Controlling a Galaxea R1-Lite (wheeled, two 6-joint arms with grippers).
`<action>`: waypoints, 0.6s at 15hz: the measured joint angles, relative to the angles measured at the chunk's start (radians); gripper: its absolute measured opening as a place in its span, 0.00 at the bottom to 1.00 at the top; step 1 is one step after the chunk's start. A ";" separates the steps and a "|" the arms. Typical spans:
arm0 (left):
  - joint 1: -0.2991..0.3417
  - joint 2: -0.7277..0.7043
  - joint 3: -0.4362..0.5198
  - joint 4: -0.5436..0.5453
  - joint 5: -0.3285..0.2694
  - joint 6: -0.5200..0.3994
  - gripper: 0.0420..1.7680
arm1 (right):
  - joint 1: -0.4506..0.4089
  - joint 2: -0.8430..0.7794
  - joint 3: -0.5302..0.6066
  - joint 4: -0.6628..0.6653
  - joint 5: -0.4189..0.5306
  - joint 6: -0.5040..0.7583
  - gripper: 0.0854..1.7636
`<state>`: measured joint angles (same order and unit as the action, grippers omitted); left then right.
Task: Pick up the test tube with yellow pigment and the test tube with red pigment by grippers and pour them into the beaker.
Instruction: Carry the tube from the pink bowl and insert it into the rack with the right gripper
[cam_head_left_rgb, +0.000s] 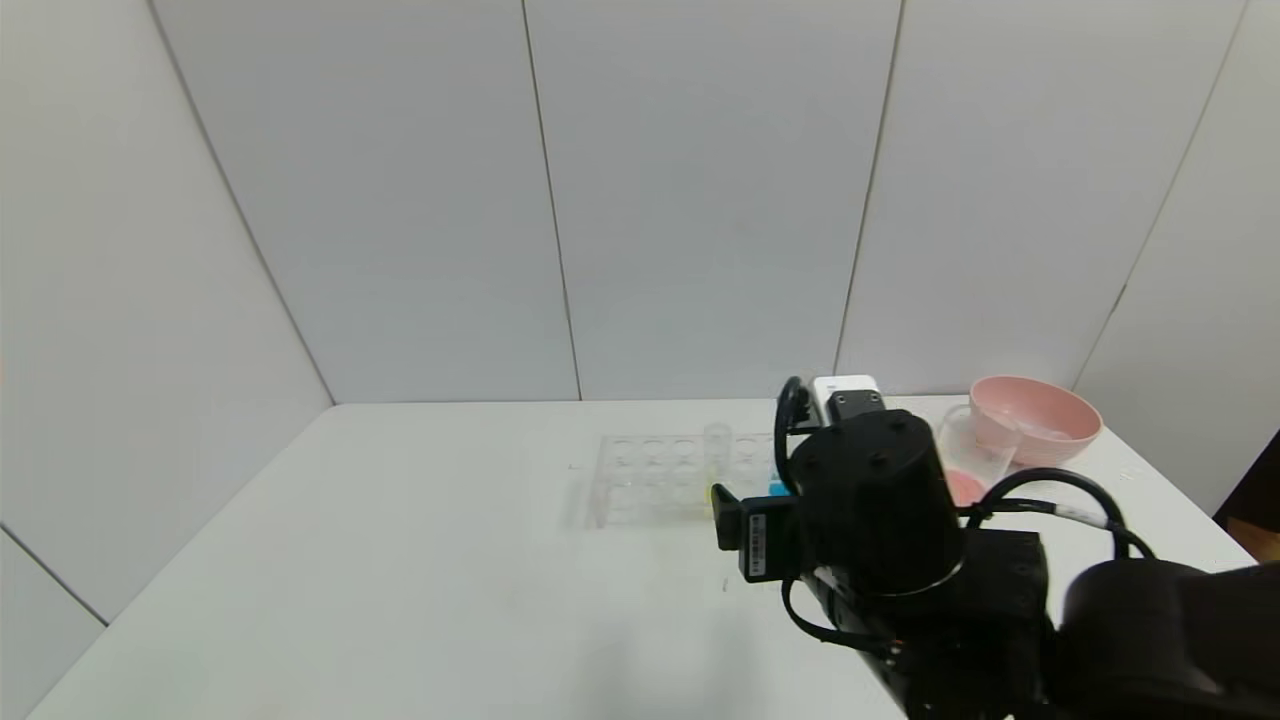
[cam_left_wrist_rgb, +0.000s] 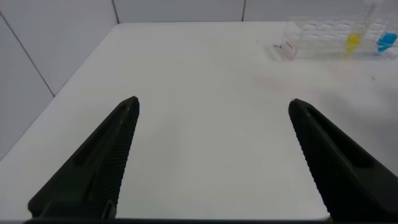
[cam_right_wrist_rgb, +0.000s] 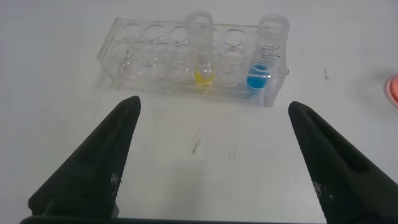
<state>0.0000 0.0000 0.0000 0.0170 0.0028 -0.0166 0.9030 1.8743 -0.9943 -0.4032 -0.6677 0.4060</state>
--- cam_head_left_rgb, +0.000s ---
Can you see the pink bowl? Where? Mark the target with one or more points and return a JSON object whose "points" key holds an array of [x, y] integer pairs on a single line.
{"points": [[1030, 398]]}

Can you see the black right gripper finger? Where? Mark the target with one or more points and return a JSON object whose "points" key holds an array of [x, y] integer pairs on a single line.
{"points": [[770, 540]]}

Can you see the clear plastic measuring beaker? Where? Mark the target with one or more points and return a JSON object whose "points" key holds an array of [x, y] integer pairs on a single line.
{"points": [[965, 485]]}

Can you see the test tube with blue pigment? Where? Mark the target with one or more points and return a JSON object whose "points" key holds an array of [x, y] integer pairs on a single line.
{"points": [[775, 489]]}

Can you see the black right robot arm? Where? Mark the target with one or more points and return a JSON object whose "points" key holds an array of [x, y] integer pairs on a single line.
{"points": [[880, 500]]}

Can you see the test tube with yellow pigment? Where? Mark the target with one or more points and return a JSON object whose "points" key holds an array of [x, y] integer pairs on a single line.
{"points": [[716, 440]]}

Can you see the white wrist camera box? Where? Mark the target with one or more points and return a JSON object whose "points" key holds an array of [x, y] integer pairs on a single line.
{"points": [[840, 390]]}

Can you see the test tube with red pigment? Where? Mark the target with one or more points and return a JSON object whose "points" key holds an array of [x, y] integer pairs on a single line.
{"points": [[1040, 430]]}

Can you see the clear acrylic test tube rack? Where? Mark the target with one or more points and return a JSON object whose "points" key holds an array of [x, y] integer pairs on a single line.
{"points": [[640, 480]]}

